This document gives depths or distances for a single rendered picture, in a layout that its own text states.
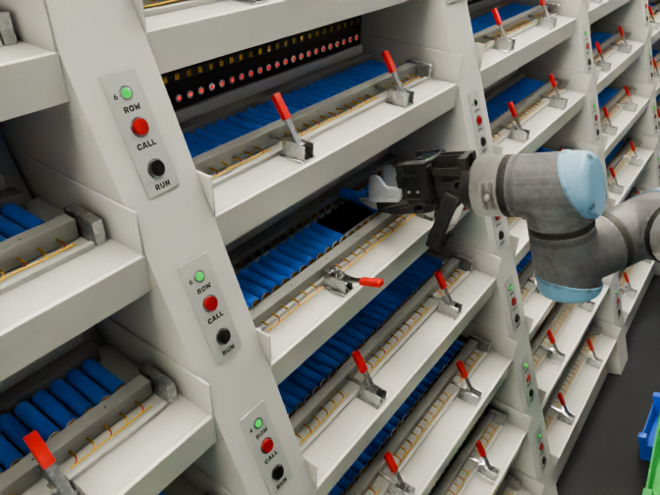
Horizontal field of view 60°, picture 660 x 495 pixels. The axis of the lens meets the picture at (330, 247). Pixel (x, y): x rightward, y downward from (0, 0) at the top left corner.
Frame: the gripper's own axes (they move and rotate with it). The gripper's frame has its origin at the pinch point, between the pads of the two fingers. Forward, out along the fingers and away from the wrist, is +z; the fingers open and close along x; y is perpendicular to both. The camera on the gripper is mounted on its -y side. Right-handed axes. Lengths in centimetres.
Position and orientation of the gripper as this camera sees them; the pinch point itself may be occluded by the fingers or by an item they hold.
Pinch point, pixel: (370, 199)
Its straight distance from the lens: 99.8
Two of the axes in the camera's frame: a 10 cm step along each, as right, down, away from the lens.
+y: -2.5, -9.0, -3.7
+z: -7.8, -0.4, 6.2
